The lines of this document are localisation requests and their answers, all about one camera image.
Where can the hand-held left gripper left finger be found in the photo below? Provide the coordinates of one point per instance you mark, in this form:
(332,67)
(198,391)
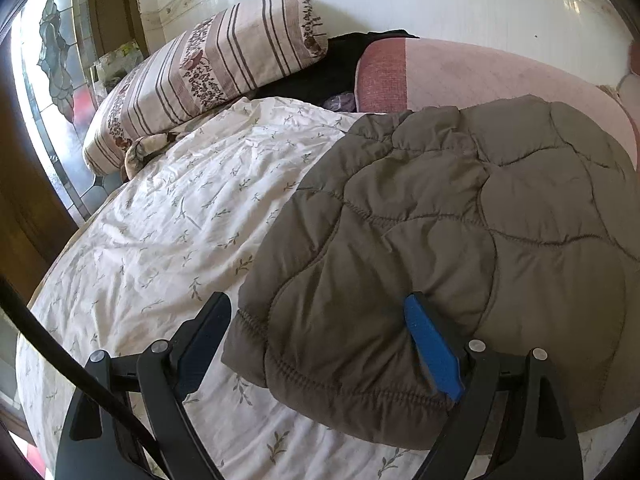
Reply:
(202,345)

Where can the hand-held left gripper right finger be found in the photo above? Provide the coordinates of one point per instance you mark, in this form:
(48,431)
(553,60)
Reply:
(432,345)

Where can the grey-brown quilted jacket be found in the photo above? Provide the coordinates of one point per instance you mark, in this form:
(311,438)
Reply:
(450,260)

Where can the white floral bed sheet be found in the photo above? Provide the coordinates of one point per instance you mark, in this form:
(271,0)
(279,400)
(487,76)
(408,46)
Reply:
(150,240)

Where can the small floral cloth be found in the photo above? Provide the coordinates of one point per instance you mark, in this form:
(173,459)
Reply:
(145,152)

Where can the purple cloth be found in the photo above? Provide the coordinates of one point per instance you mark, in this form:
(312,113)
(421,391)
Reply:
(341,101)

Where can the pink folded quilt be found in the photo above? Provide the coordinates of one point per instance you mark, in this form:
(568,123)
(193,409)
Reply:
(475,75)

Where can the striped floral pillow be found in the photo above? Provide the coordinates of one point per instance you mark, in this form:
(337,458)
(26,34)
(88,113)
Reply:
(200,70)

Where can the crinkled plastic bag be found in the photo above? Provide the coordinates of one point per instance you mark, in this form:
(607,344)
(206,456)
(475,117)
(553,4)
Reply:
(117,67)

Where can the stained glass window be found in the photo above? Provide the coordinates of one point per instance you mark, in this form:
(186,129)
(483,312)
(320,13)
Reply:
(55,90)

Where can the black cloth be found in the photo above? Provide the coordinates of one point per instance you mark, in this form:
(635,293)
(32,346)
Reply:
(320,65)

